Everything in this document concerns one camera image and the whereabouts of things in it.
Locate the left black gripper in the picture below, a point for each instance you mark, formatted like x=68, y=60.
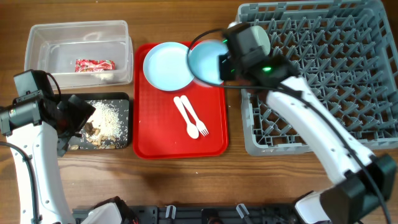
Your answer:
x=81, y=111

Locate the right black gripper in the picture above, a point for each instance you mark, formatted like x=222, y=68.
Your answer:
x=222, y=63

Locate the light blue small bowl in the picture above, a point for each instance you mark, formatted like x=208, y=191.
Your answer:
x=204, y=60

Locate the rice and food scraps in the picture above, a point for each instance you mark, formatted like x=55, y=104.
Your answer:
x=105, y=121

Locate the mint green bowl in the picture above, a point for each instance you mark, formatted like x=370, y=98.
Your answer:
x=262, y=38

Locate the red snack wrapper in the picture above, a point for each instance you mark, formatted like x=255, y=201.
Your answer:
x=85, y=65

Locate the pink plastic fork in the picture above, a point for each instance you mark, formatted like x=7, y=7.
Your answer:
x=198, y=123

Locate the light blue plate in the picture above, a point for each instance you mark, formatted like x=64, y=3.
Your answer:
x=165, y=67

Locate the cream plastic spoon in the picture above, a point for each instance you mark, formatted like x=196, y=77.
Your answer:
x=191, y=128

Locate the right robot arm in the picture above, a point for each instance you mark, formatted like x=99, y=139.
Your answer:
x=361, y=181

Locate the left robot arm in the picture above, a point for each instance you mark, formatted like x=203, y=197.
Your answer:
x=37, y=129

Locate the black waste tray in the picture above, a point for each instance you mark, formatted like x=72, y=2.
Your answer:
x=121, y=124

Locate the grey dishwasher rack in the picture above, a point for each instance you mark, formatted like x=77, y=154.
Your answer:
x=346, y=52

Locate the clear plastic bin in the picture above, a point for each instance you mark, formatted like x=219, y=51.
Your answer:
x=55, y=48

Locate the red serving tray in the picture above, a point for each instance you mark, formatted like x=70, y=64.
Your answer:
x=159, y=130

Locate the black mounting rail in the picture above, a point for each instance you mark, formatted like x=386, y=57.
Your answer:
x=269, y=214

